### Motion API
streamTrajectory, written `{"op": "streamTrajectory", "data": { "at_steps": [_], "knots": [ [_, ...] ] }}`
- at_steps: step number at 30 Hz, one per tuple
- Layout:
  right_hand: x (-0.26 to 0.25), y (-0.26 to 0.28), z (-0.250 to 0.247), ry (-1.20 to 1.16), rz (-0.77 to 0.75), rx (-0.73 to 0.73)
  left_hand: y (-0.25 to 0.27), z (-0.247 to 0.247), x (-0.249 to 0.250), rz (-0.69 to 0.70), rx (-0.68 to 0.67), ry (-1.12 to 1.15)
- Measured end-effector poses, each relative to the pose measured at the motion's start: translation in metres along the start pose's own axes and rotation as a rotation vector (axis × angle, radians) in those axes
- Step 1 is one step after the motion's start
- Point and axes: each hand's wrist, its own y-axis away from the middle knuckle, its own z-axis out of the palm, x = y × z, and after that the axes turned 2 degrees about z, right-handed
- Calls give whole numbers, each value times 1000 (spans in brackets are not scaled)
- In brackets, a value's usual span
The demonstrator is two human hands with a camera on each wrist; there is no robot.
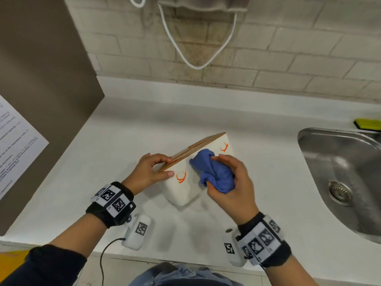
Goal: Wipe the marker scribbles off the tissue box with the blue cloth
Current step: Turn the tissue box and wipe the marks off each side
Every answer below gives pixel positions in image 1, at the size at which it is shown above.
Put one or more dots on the person's right thumb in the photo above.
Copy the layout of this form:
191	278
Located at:
215	191

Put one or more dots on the blue cloth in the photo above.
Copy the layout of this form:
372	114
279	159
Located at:
217	175

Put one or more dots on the person's right hand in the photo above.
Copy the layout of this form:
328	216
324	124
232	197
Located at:
241	196

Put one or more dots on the stainless steel sink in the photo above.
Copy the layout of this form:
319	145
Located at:
354	163

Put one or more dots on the yellow object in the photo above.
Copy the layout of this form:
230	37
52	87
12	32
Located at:
12	262

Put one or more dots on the yellow-green sponge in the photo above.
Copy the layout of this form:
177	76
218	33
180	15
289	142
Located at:
369	124

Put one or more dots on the person's left thumb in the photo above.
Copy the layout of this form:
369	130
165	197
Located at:
164	175

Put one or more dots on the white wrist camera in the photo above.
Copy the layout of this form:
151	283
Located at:
233	253
140	232

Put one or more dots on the person's blue jeans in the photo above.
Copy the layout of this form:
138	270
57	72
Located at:
181	275

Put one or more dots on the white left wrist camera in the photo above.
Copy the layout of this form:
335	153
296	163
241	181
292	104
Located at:
140	232

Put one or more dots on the brown cabinet panel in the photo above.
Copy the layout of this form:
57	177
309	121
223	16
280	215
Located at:
44	71

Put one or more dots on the white printed paper sheet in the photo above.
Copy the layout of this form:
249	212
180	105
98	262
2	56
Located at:
17	148

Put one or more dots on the person's right forearm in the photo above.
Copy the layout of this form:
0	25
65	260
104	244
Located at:
290	274

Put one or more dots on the person's left hand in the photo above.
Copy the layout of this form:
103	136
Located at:
141	174

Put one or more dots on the metal sink drain strainer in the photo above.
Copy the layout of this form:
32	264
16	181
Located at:
340	192

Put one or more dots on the person's left forearm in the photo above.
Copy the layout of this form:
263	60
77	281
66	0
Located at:
74	235

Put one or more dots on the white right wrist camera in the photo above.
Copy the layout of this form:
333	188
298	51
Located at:
233	253

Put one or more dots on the white toaster with wooden top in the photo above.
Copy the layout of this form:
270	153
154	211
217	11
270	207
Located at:
184	187

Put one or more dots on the grey wall appliance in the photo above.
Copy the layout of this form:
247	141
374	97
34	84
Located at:
205	3

